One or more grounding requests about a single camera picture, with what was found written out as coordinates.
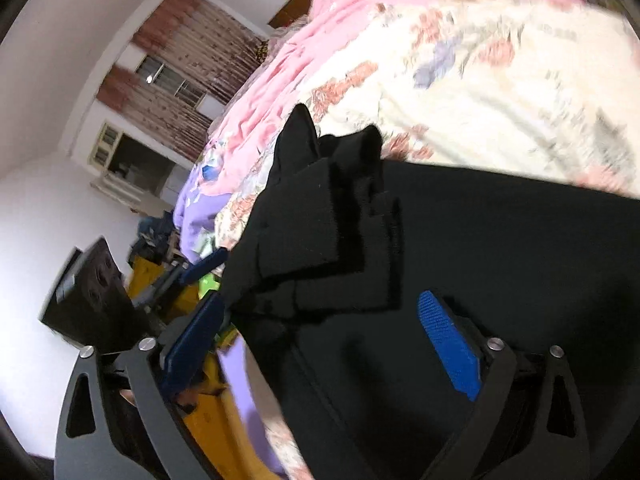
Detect red patterned curtain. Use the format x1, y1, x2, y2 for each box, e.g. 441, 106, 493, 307
96, 0, 266, 162

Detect window with frame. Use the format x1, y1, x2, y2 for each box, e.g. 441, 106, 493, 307
88, 54, 227, 212

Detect wooden nightstand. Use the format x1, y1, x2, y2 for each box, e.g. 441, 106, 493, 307
268, 0, 312, 29

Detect floral white quilt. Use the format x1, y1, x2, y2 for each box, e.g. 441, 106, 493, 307
215, 0, 639, 479

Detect black pants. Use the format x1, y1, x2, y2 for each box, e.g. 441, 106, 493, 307
221, 105, 639, 479

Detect purple bed sheet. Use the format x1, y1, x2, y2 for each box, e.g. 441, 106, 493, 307
174, 162, 288, 479

